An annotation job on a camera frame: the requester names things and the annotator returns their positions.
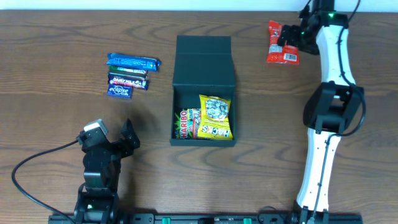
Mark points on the blue Eclipse mints box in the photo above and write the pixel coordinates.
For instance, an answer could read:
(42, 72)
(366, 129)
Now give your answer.
(119, 91)

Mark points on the blue wafer snack bar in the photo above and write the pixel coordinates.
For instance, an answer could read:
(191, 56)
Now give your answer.
(128, 61)

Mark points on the black Haribo candy bag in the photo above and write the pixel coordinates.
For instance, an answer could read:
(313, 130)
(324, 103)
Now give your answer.
(186, 124)

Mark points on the red candy bag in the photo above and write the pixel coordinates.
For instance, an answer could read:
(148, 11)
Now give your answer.
(278, 54)

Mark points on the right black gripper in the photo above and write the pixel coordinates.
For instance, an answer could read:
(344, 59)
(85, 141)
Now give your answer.
(296, 35)

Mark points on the Dairy Milk chocolate bar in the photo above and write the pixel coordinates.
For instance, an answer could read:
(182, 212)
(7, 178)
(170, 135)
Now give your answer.
(127, 81)

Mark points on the yellow Hacks candy bag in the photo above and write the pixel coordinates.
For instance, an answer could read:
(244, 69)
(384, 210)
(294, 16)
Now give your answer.
(214, 123)

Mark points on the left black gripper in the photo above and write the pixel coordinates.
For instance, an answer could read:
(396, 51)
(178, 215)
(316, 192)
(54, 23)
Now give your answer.
(132, 140)

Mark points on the black mounting rail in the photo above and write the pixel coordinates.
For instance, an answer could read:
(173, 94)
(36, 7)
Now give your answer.
(267, 218)

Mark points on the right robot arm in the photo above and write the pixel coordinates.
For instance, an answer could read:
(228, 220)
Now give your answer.
(336, 109)

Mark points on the dark green box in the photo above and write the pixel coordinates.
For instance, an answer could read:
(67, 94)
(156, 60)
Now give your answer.
(203, 66)

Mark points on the green chocolate bar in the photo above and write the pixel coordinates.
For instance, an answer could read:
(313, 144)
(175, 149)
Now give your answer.
(130, 70)

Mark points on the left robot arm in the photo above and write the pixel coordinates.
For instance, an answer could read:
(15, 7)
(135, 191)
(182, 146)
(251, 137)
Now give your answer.
(98, 200)

